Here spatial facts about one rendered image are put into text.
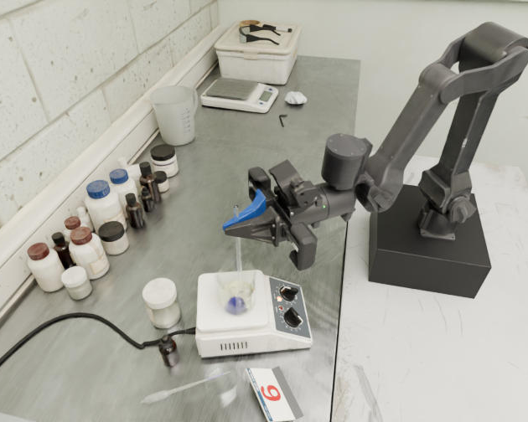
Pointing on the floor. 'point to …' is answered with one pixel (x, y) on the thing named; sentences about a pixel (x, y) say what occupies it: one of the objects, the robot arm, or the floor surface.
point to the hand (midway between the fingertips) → (246, 223)
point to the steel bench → (187, 278)
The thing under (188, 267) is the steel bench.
